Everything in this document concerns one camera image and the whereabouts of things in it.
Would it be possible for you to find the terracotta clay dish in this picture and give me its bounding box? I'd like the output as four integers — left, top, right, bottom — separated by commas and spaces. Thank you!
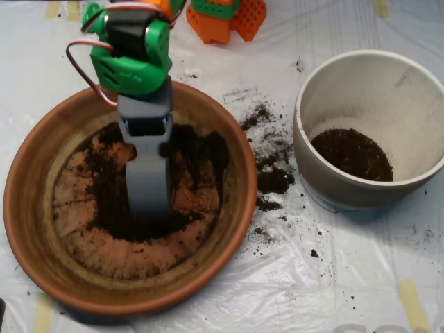
3, 77, 259, 316

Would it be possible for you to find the white ceramic pot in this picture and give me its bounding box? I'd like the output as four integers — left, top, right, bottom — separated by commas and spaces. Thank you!
293, 49, 444, 212

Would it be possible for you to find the beige masking tape strip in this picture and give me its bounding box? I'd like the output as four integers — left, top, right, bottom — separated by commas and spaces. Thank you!
397, 280, 433, 333
67, 1, 83, 22
44, 1, 62, 20
31, 293, 56, 333
373, 0, 390, 19

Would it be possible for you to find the red white black servo cable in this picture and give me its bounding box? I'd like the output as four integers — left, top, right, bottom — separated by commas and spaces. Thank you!
65, 0, 185, 108

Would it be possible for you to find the scattered spilled dark soil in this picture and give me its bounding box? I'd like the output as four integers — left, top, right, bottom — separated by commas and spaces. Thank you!
241, 102, 299, 213

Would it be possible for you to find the small dark soil pile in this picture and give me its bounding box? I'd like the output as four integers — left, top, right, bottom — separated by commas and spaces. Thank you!
310, 128, 394, 182

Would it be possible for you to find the large dark soil pile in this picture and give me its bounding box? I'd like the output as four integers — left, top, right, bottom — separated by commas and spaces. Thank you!
83, 121, 232, 243

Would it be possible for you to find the clear plastic sheet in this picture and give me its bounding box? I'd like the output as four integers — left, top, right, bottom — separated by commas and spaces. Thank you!
0, 0, 444, 333

